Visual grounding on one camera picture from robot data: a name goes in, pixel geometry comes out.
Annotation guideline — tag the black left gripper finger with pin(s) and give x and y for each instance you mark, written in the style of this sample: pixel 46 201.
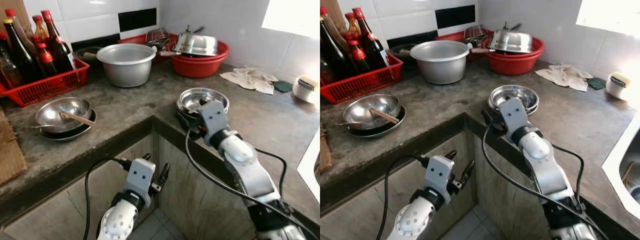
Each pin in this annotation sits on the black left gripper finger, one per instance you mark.
pixel 468 171
pixel 164 173
pixel 146 157
pixel 450 154

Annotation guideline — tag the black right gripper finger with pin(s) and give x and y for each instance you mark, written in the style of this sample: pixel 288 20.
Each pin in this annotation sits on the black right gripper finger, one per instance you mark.
pixel 205 102
pixel 505 99

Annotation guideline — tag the wooden chopstick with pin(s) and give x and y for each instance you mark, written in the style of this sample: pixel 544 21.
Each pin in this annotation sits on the wooden chopstick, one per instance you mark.
pixel 80 120
pixel 77 118
pixel 384 114
pixel 386 117
pixel 628 172

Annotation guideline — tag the stainless steel bowl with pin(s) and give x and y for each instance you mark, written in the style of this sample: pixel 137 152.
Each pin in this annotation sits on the stainless steel bowl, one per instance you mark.
pixel 55 112
pixel 362 110
pixel 636 192

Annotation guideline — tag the metal spoon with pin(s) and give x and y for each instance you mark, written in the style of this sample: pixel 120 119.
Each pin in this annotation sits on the metal spoon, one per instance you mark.
pixel 42 126
pixel 345 123

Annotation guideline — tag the red plastic basin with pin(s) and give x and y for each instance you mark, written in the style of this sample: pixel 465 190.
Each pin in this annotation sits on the red plastic basin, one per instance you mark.
pixel 200 67
pixel 515 65

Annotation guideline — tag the white crumpled cloth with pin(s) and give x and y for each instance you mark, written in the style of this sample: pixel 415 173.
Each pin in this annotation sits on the white crumpled cloth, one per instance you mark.
pixel 565 77
pixel 250 80

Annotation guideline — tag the dark metal plate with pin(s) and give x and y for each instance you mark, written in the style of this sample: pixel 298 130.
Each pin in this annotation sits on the dark metal plate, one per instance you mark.
pixel 75 134
pixel 387 131

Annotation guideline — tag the aluminium cooking pot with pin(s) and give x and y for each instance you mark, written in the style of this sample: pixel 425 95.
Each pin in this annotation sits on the aluminium cooking pot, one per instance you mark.
pixel 127 70
pixel 440 67

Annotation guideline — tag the green scouring pad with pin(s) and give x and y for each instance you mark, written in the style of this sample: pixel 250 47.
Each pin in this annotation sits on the green scouring pad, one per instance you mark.
pixel 597 83
pixel 283 86

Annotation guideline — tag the red plastic mesh basket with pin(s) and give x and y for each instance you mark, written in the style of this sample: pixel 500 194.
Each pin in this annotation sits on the red plastic mesh basket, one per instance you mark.
pixel 132 40
pixel 45 87
pixel 360 85
pixel 450 36

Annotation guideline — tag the white cup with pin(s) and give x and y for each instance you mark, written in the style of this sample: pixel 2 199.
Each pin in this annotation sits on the white cup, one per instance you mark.
pixel 615 93
pixel 302 96

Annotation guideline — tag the yellow sponge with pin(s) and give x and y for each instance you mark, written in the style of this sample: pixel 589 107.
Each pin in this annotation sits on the yellow sponge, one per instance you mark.
pixel 309 82
pixel 621 79

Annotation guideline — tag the black pan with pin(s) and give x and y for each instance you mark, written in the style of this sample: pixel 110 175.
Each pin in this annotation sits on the black pan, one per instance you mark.
pixel 87 54
pixel 401 51

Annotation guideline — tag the stainless steel sink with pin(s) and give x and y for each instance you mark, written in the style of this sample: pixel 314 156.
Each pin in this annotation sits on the stainless steel sink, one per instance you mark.
pixel 612 170
pixel 310 170

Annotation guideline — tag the woven bamboo mat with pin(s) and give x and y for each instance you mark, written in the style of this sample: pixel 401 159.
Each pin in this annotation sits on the woven bamboo mat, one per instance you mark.
pixel 325 155
pixel 11 155

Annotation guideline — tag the dark labelled bottle red cap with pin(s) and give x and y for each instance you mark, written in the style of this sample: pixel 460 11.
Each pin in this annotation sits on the dark labelled bottle red cap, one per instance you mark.
pixel 60 52
pixel 372 50

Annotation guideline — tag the small bottle red cap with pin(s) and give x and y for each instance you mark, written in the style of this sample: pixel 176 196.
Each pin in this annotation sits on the small bottle red cap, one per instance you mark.
pixel 357 60
pixel 47 62

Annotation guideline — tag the brown bottle red cap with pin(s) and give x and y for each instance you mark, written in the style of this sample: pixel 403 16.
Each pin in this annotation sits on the brown bottle red cap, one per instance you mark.
pixel 352 30
pixel 41 31

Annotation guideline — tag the wooden cutting board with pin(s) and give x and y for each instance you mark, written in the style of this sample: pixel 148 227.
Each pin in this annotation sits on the wooden cutting board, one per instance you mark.
pixel 336 7
pixel 20 6

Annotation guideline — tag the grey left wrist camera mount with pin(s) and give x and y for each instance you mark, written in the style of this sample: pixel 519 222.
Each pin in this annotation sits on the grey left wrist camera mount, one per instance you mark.
pixel 140 177
pixel 439 175

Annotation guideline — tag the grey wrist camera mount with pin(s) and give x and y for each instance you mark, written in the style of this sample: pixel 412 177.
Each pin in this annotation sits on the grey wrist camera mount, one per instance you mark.
pixel 215 120
pixel 140 177
pixel 439 175
pixel 514 117

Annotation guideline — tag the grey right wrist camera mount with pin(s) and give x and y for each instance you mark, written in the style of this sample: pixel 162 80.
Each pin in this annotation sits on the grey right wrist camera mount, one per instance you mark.
pixel 215 120
pixel 514 117

